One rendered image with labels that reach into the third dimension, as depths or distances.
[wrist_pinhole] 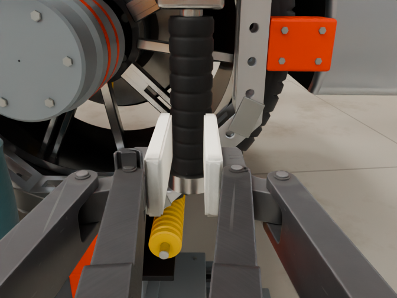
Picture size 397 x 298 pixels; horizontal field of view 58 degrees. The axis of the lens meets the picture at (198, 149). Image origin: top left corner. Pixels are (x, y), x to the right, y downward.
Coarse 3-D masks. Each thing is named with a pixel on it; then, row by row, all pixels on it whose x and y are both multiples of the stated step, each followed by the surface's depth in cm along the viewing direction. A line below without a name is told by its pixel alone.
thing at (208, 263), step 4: (208, 264) 110; (212, 264) 110; (208, 268) 110; (208, 272) 108; (208, 276) 102; (208, 280) 101; (208, 284) 101; (208, 288) 100; (208, 292) 101; (208, 296) 100
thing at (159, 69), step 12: (156, 0) 70; (156, 12) 71; (168, 12) 71; (144, 24) 68; (156, 24) 72; (144, 36) 68; (156, 36) 73; (168, 36) 73; (144, 60) 75; (156, 60) 75; (168, 60) 75; (156, 72) 76; (168, 72) 76; (120, 84) 77; (168, 84) 77; (96, 96) 78; (120, 96) 78; (132, 96) 78
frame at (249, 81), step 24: (240, 0) 47; (264, 0) 46; (240, 24) 48; (264, 24) 47; (240, 48) 49; (264, 48) 49; (240, 72) 50; (264, 72) 50; (240, 96) 51; (240, 120) 52; (24, 168) 60; (24, 192) 57; (48, 192) 57; (168, 192) 58
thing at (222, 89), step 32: (128, 0) 60; (128, 32) 62; (128, 64) 60; (224, 64) 71; (160, 96) 62; (224, 96) 60; (0, 128) 64; (32, 128) 71; (64, 128) 64; (96, 128) 85; (32, 160) 64; (64, 160) 67; (96, 160) 70
